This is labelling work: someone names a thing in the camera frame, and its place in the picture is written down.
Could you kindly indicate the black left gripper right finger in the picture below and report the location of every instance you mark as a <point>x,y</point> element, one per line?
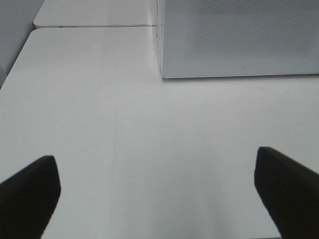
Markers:
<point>290,193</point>

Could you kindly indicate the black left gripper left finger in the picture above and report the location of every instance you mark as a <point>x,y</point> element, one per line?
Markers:
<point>28,199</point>

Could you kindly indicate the white microwave door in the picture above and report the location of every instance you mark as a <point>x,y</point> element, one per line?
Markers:
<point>220,38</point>

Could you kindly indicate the white microwave oven body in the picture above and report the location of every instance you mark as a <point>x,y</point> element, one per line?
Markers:
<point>159,32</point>

